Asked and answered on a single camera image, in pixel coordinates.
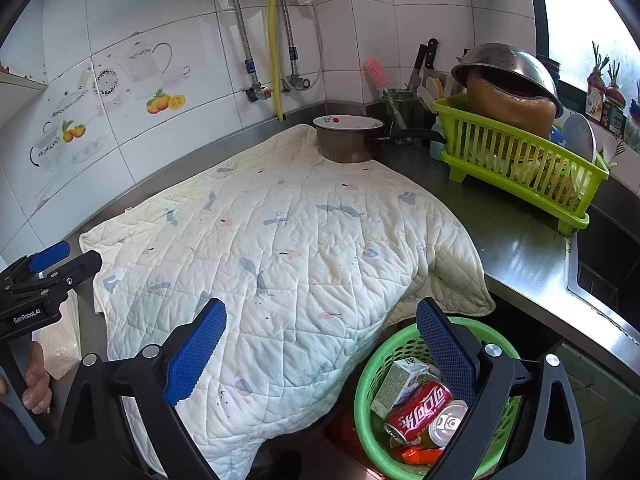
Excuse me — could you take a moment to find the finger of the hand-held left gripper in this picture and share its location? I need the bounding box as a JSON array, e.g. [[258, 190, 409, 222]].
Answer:
[[0, 240, 71, 288], [10, 250, 103, 304]]

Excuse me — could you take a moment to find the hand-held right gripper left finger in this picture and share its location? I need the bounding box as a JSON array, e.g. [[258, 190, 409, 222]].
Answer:
[[52, 297, 228, 480]]

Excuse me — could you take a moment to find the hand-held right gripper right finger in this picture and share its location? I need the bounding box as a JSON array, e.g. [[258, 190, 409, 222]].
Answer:
[[415, 297, 588, 480]]

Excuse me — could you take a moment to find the green white drink carton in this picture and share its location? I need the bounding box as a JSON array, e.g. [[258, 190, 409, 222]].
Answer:
[[370, 360, 431, 418]]

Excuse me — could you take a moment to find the red soda can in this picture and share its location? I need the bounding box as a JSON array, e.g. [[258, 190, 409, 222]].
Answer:
[[384, 380, 453, 447]]

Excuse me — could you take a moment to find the silver can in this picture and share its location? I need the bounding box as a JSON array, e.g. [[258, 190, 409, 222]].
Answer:
[[429, 400, 469, 449]]

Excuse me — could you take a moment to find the green plastic basket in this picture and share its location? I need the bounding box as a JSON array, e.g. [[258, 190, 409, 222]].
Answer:
[[353, 316, 523, 480]]

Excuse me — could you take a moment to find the orange wrapper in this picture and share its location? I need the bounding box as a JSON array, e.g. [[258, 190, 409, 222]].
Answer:
[[400, 446, 443, 465]]

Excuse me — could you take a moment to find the person's left hand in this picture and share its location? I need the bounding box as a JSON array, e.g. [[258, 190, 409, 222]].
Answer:
[[22, 342, 53, 415]]

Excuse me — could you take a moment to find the white plastic bag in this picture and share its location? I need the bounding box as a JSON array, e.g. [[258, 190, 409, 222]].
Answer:
[[37, 290, 82, 381]]

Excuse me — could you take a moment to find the white quilted blanket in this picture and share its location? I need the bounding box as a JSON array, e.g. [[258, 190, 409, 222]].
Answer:
[[79, 124, 496, 468]]

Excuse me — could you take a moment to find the green cabinet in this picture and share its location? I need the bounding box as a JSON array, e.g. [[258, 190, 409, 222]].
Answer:
[[550, 340, 640, 480]]

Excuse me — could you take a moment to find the green dish rack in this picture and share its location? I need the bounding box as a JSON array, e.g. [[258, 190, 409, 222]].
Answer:
[[431, 94, 611, 237]]

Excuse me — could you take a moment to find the steel sink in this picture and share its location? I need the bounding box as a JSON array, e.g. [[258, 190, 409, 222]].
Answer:
[[565, 205, 640, 346]]

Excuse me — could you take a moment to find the teal cup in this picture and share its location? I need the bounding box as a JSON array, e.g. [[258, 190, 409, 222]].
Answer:
[[429, 115, 446, 161]]

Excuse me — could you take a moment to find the metal saucepan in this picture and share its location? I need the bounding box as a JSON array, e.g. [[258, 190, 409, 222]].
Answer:
[[314, 119, 446, 164]]

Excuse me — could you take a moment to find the green utensil holder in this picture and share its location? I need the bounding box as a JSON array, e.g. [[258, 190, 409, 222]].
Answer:
[[382, 88, 426, 146]]

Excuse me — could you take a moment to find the white plate with red print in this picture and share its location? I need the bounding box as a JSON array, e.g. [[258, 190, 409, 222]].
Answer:
[[313, 115, 383, 130]]

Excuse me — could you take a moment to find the brown clay pot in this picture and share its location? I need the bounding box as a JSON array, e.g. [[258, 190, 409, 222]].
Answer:
[[466, 67, 557, 138]]

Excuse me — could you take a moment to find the white bowl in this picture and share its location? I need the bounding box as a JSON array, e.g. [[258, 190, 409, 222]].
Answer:
[[562, 112, 598, 163]]

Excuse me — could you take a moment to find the pink bottle brush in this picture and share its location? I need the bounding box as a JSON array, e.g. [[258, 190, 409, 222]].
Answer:
[[362, 56, 401, 131]]

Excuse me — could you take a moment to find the metal colander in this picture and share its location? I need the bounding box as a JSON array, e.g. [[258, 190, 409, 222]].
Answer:
[[451, 42, 564, 120]]

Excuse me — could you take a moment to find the sprouting red bulb plant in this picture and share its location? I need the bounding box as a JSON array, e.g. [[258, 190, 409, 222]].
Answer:
[[587, 41, 608, 96], [605, 60, 626, 106]]

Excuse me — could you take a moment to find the wall shelf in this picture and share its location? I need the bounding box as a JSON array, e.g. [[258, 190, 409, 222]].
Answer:
[[0, 74, 49, 93]]

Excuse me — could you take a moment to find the black handled knife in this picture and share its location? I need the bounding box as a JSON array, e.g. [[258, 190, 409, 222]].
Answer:
[[405, 44, 428, 92], [422, 38, 440, 73]]

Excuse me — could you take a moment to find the braided metal hose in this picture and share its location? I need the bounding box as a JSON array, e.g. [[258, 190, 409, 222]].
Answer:
[[277, 0, 326, 92], [210, 0, 261, 91]]

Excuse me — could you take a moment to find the yellow gas hose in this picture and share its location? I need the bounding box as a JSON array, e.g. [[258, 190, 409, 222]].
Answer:
[[268, 0, 285, 123]]

